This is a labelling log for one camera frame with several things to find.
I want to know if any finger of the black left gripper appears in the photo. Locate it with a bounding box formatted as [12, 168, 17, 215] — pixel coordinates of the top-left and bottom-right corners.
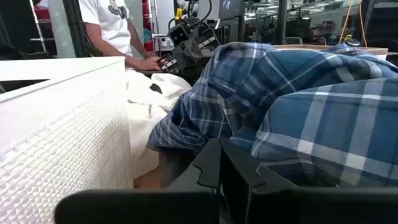
[156, 52, 181, 75]
[193, 22, 221, 51]

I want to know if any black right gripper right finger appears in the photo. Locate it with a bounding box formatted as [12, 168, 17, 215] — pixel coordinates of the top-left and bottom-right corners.
[220, 139, 398, 224]

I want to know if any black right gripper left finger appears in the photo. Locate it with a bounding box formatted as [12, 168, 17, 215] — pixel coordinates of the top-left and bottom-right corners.
[54, 138, 222, 224]

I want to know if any blue plaid shirt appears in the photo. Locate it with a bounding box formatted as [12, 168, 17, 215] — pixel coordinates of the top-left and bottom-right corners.
[146, 42, 398, 189]

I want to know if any person's hand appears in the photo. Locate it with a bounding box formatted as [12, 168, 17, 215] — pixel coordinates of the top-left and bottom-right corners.
[136, 55, 162, 72]

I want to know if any dark computer monitor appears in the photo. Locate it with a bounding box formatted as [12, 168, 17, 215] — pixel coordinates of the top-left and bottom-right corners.
[219, 0, 245, 20]

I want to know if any smooth off-white garment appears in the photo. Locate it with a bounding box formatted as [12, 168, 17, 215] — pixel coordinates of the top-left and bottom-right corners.
[125, 68, 193, 181]

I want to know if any person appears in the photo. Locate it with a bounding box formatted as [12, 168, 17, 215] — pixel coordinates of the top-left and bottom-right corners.
[77, 0, 162, 72]

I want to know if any dark structural pillar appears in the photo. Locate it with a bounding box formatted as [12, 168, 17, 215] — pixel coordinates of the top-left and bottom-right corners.
[276, 0, 289, 45]

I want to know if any grey chair back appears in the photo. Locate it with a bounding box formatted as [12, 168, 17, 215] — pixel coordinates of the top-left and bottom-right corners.
[282, 36, 304, 45]

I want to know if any white textured plastic bin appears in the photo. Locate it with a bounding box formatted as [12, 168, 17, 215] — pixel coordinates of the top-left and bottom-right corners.
[0, 56, 134, 224]

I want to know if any metal shelf rack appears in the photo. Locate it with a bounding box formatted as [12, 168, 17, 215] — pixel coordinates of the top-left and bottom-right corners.
[28, 0, 57, 54]

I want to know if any black device with yellow-green top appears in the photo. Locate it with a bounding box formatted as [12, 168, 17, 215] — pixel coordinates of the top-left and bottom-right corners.
[343, 34, 361, 47]

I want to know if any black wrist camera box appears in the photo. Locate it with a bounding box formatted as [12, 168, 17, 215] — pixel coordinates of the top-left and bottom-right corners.
[167, 23, 191, 46]

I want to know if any yellow cable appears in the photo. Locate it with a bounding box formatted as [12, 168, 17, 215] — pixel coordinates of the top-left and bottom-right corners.
[358, 0, 368, 48]
[338, 0, 354, 44]

